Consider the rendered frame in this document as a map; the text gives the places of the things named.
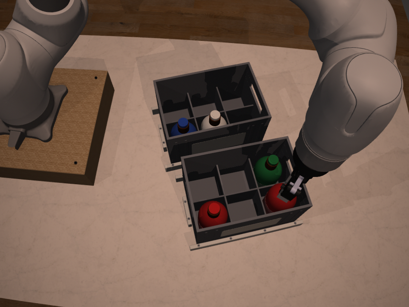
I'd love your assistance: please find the beige bottle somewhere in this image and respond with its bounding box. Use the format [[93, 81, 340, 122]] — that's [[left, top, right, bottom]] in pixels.
[[201, 110, 227, 130]]

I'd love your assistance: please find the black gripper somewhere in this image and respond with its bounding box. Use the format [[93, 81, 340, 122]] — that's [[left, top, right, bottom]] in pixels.
[[277, 148, 328, 203]]

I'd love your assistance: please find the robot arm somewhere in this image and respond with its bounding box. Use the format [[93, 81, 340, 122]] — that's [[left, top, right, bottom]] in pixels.
[[0, 0, 403, 172]]

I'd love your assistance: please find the green bottle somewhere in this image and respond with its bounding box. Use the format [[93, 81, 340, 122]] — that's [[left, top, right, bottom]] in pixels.
[[253, 155, 282, 187]]

